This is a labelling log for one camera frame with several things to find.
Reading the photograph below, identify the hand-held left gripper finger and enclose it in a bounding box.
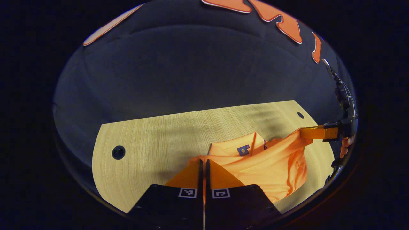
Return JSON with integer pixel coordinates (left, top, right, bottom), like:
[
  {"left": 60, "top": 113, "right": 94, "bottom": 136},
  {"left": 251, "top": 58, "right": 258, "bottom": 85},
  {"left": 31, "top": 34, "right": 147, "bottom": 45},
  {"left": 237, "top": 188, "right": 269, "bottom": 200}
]
[
  {"left": 204, "top": 159, "right": 282, "bottom": 230},
  {"left": 127, "top": 159, "right": 205, "bottom": 230}
]

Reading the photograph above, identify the orange T-shirt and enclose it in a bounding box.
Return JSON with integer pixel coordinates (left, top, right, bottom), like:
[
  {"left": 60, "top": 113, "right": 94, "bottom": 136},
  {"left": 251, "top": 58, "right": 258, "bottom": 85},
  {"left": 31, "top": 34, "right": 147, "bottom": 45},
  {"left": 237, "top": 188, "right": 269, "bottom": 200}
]
[{"left": 187, "top": 129, "right": 313, "bottom": 203}]

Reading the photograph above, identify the black backdrop cloth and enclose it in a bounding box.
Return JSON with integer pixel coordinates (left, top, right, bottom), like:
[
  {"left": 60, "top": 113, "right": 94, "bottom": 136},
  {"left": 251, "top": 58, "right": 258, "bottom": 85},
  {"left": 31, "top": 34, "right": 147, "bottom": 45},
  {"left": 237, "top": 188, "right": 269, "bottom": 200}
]
[{"left": 53, "top": 0, "right": 357, "bottom": 192}]

